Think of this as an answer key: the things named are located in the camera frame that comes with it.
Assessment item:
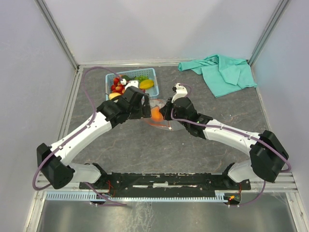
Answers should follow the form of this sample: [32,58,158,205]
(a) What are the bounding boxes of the orange peach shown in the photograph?
[151,107,164,122]

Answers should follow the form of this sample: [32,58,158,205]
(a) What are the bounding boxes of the clear orange zip bag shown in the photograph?
[143,99,185,131]

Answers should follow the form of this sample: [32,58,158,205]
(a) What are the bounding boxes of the yellow lemon fruit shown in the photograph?
[109,92,121,100]

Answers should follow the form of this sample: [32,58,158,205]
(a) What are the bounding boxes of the light blue plastic basket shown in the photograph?
[105,68,159,100]

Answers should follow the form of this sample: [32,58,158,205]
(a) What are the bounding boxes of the yellow mango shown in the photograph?
[139,79,154,89]

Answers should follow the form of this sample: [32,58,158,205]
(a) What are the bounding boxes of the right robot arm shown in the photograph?
[159,97,291,189]

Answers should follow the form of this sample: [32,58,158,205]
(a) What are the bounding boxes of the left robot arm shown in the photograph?
[36,86,151,189]

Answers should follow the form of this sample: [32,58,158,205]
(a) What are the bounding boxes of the red strawberries with leaf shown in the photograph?
[110,77,125,94]

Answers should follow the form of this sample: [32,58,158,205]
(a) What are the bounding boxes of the green grapes bunch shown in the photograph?
[134,75,149,82]

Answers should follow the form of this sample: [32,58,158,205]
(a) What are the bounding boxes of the teal cloth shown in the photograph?
[178,54,257,98]

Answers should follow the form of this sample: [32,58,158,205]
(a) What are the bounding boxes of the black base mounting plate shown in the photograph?
[91,173,251,198]

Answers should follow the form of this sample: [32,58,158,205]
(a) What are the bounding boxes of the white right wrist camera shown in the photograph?
[171,83,188,103]

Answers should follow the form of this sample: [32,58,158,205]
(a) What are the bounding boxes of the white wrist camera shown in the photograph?
[120,78,140,89]
[171,83,188,103]

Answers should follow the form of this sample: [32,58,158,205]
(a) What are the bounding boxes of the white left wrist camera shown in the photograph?
[120,78,140,89]

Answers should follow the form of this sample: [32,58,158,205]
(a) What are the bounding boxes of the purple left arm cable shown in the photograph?
[32,66,126,190]

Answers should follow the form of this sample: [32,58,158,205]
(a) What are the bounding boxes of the light blue cable duct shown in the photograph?
[45,191,236,203]

